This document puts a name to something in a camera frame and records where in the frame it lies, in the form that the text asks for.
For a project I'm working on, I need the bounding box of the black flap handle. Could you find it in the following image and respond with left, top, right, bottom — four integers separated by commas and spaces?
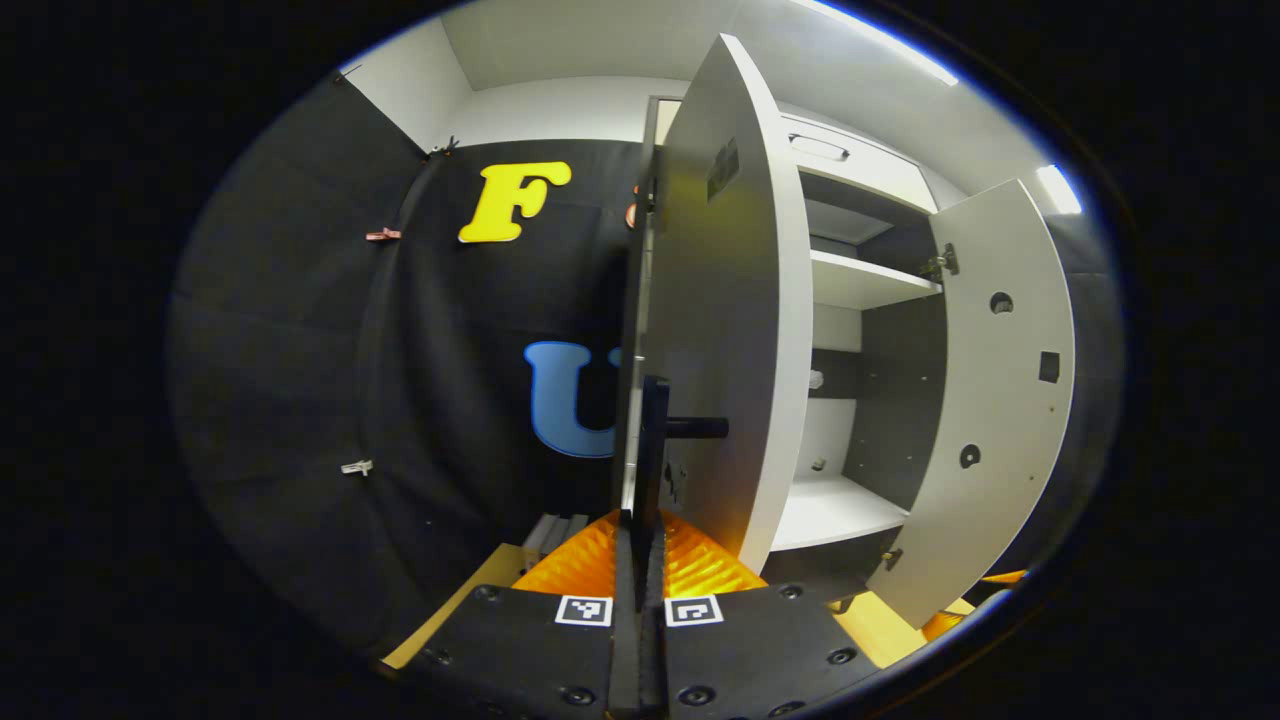
788, 133, 851, 163

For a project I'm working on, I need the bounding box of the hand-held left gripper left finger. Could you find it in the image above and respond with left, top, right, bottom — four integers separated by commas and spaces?
425, 510, 641, 720

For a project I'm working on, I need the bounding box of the stack of grey boards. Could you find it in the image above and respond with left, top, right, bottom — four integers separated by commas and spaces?
522, 512, 593, 561

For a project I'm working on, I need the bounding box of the black backdrop cloth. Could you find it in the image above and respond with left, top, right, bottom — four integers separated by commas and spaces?
168, 70, 1126, 656

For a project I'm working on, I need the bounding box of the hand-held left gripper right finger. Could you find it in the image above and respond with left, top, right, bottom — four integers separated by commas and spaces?
655, 510, 881, 720

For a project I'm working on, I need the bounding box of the white cabinet shelf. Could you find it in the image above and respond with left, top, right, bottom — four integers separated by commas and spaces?
810, 250, 943, 311
770, 475, 911, 553

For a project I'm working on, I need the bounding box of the long ceiling light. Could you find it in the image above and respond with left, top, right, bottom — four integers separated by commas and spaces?
790, 0, 961, 86

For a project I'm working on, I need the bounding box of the short ceiling light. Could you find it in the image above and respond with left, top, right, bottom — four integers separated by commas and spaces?
1035, 163, 1083, 216

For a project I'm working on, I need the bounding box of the beige cabinet door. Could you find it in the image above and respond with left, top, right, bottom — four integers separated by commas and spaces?
612, 33, 813, 576
868, 178, 1076, 629

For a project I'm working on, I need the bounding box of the beige double-door shoe cabinet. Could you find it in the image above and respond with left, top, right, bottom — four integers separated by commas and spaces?
640, 95, 946, 601

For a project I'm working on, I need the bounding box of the black door handle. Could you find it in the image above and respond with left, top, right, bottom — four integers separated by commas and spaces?
632, 375, 731, 621

